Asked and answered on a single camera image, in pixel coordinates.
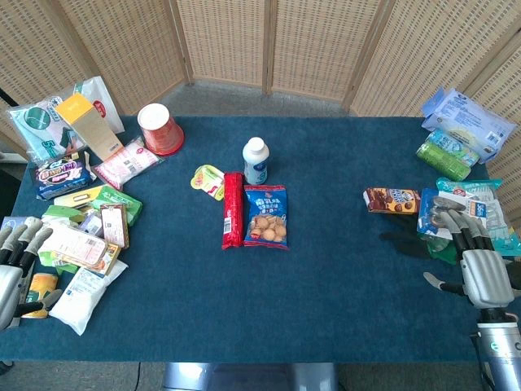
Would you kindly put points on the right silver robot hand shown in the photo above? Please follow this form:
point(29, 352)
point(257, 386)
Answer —
point(484, 281)

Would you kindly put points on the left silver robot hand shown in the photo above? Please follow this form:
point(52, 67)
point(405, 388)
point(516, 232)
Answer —
point(9, 281)

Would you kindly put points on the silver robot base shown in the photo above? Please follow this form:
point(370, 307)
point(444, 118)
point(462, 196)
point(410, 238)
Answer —
point(250, 376)

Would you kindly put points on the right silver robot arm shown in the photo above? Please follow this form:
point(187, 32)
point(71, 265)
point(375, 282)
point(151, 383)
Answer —
point(500, 350)

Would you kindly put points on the teal white snack bag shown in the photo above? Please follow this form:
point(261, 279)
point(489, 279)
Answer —
point(490, 212)

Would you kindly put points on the blue white snack pack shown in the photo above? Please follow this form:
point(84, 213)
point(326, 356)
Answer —
point(428, 213)

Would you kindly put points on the blue cookie bag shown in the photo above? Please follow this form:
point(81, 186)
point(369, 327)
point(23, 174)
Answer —
point(266, 216)

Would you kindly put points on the yellow tin can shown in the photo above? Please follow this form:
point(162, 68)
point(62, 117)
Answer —
point(40, 290)

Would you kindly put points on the green plastic packet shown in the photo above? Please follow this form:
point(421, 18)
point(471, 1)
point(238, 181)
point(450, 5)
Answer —
point(441, 249)

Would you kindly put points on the white orange labelled packet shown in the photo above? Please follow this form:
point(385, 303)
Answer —
point(77, 246)

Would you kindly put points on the white powder pouch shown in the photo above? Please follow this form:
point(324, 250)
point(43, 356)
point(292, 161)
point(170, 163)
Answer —
point(86, 294)

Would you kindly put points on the yellow flat box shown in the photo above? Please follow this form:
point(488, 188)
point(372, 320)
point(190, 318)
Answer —
point(77, 197)

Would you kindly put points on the dark blue sanitary pad pack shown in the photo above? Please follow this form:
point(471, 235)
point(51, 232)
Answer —
point(62, 177)

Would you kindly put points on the brown small snack box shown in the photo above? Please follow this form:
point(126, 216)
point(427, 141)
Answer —
point(115, 225)

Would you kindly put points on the brown chocolate cookie box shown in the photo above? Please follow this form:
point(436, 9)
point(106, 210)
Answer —
point(392, 200)

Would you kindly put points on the green cylindrical can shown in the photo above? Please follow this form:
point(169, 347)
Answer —
point(441, 161)

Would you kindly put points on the green tissue pack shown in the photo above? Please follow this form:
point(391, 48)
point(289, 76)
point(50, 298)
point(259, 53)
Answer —
point(122, 201)

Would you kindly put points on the teal patterned cylindrical can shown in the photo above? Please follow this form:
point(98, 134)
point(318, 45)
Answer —
point(452, 146)

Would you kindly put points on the white green towel package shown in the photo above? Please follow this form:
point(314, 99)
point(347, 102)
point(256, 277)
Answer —
point(38, 128)

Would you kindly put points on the pale blue wet wipes pack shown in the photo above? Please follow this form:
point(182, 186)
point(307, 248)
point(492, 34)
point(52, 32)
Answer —
point(468, 118)

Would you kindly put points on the pink white snack packet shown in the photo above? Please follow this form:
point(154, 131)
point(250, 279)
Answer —
point(127, 163)

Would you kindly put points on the yellow tan carton box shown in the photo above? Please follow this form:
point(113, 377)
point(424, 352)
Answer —
point(90, 127)

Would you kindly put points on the red instant noodle cup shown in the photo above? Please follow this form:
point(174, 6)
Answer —
point(160, 130)

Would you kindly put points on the yellow green jelly cup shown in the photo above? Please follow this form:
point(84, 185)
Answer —
point(208, 180)

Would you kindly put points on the blue felt table cloth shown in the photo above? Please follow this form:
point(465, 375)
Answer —
point(260, 293)

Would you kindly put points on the red biscuit tube pack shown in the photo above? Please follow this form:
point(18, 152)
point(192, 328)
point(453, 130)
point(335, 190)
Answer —
point(233, 210)

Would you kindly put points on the white plastic drink bottle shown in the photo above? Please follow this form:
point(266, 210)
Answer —
point(255, 161)

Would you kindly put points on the woven rattan folding screen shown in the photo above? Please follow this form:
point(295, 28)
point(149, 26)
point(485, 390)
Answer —
point(260, 40)

